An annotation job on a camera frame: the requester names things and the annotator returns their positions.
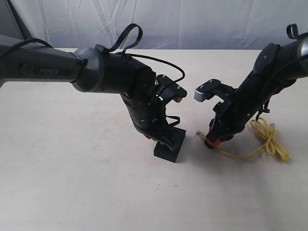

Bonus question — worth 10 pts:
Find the dark window frame post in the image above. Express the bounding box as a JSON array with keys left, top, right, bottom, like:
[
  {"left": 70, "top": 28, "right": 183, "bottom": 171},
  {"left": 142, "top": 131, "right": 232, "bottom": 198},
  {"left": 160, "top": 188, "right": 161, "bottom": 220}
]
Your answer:
[{"left": 5, "top": 0, "right": 32, "bottom": 39}]

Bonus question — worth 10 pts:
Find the yellow ethernet cable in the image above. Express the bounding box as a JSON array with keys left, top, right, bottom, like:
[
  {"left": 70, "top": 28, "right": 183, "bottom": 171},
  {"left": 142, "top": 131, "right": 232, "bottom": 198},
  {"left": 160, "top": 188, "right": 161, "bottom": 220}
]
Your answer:
[{"left": 196, "top": 117, "right": 289, "bottom": 162}]

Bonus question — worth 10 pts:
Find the white backdrop curtain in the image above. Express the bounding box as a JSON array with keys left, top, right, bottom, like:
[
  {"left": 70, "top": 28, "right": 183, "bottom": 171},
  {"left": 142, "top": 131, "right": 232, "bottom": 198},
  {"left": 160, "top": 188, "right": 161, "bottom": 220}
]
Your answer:
[{"left": 0, "top": 0, "right": 308, "bottom": 50}]

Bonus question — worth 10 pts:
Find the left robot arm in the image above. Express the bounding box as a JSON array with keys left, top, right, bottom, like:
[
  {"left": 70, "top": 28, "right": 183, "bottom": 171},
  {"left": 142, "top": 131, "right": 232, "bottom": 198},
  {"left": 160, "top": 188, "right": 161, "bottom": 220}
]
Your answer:
[{"left": 0, "top": 36, "right": 180, "bottom": 151}]

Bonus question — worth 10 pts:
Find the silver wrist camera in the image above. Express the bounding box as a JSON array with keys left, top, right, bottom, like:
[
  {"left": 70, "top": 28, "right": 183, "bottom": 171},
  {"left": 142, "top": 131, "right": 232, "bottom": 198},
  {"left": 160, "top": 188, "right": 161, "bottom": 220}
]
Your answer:
[
  {"left": 155, "top": 75, "right": 187, "bottom": 104},
  {"left": 194, "top": 79, "right": 235, "bottom": 103}
]

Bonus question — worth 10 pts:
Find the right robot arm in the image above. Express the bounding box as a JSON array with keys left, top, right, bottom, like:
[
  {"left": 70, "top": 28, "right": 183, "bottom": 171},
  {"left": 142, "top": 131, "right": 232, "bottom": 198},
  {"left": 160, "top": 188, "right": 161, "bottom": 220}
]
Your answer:
[{"left": 205, "top": 38, "right": 308, "bottom": 149}]

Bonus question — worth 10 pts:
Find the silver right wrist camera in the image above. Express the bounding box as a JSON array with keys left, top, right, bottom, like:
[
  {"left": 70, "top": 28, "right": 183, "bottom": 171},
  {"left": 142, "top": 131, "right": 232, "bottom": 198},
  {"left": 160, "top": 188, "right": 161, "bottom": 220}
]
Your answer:
[{"left": 194, "top": 79, "right": 235, "bottom": 103}]

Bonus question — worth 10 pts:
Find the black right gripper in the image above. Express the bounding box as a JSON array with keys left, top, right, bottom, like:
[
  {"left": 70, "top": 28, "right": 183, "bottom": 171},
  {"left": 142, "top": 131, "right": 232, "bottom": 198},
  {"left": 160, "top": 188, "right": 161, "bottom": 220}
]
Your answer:
[{"left": 204, "top": 83, "right": 264, "bottom": 149}]

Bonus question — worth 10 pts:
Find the small black box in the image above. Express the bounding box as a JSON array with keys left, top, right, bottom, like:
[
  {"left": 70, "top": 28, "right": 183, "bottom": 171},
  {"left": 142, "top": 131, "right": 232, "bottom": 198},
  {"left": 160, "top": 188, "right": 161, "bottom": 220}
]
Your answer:
[{"left": 154, "top": 127, "right": 186, "bottom": 163}]

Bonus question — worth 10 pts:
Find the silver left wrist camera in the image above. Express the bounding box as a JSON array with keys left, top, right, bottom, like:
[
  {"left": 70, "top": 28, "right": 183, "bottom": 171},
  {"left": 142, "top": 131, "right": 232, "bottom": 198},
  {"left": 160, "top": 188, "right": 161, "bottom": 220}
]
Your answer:
[{"left": 155, "top": 75, "right": 187, "bottom": 104}]

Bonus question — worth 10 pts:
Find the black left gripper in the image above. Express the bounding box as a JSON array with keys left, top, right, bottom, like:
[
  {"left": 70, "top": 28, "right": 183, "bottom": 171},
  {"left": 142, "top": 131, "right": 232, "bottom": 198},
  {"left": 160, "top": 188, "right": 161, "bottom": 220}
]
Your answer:
[{"left": 121, "top": 75, "right": 180, "bottom": 141}]

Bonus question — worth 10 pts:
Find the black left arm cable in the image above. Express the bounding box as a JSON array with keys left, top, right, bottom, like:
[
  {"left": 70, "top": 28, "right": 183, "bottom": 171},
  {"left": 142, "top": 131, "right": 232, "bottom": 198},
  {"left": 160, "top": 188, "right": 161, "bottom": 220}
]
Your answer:
[{"left": 95, "top": 23, "right": 186, "bottom": 85}]

